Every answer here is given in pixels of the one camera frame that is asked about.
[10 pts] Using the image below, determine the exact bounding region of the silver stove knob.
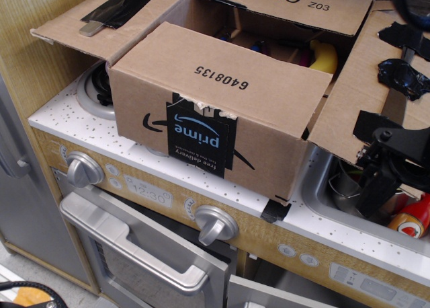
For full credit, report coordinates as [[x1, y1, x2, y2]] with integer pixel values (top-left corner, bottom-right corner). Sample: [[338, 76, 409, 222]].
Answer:
[[195, 205, 239, 246], [67, 151, 105, 188]]

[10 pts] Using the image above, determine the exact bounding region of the red ketchup bottle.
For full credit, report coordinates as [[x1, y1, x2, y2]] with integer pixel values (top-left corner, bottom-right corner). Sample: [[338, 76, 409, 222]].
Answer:
[[387, 193, 429, 239]]

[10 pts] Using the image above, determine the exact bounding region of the silver right stove knob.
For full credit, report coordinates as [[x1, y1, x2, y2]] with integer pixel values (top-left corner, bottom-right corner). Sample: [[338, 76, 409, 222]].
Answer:
[[195, 205, 239, 246]]

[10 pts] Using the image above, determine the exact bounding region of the grey toy fridge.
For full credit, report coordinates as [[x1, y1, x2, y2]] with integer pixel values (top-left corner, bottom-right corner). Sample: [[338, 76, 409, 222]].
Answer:
[[1, 83, 89, 284]]

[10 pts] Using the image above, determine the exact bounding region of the silver lower right door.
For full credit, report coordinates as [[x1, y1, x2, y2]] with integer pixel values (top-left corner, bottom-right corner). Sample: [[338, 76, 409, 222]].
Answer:
[[226, 276, 348, 307]]

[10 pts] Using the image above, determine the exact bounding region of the silver left stove knob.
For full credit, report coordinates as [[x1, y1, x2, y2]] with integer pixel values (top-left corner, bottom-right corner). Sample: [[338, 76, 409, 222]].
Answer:
[[67, 151, 105, 188]]

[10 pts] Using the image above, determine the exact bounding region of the yellow toy banana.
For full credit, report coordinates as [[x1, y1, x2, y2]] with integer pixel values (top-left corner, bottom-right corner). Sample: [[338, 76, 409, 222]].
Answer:
[[309, 40, 338, 75]]

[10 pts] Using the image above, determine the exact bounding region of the steel pot in sink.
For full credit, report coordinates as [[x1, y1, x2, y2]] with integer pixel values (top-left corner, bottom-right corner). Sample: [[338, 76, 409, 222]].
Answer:
[[328, 159, 409, 222]]

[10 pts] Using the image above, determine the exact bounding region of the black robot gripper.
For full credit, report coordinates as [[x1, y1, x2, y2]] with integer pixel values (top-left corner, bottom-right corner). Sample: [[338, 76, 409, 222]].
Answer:
[[355, 126, 429, 218]]

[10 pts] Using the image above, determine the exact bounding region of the silver oven door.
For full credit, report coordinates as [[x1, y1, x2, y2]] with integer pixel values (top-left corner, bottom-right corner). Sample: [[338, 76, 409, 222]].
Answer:
[[59, 192, 230, 307]]

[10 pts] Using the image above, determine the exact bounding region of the large cardboard Amazon box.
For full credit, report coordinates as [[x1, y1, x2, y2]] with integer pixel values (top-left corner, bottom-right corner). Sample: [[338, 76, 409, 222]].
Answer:
[[29, 0, 430, 206]]

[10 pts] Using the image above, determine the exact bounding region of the black cable on floor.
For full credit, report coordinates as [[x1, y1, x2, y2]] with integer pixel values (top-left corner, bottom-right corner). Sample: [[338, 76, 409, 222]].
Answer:
[[0, 280, 65, 308]]

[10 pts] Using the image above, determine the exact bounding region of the wooden toy kitchen cabinet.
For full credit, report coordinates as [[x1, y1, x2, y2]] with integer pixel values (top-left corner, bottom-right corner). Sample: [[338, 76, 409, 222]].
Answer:
[[1, 0, 429, 307]]

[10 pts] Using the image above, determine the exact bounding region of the silver sink basin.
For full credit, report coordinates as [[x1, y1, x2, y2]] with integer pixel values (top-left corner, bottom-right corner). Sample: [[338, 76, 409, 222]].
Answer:
[[302, 146, 429, 256]]

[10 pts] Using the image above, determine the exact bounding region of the orange object on floor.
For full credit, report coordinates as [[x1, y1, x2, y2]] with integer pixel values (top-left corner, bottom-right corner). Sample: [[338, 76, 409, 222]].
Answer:
[[13, 287, 51, 307]]

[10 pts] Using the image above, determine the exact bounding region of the black tape piece on counter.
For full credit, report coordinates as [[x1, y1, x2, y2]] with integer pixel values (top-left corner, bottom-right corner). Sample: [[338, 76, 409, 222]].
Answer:
[[260, 200, 292, 223]]

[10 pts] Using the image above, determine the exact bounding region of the grey stove burner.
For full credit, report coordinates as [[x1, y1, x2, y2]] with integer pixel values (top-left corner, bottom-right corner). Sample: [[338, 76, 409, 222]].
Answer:
[[77, 61, 115, 120]]

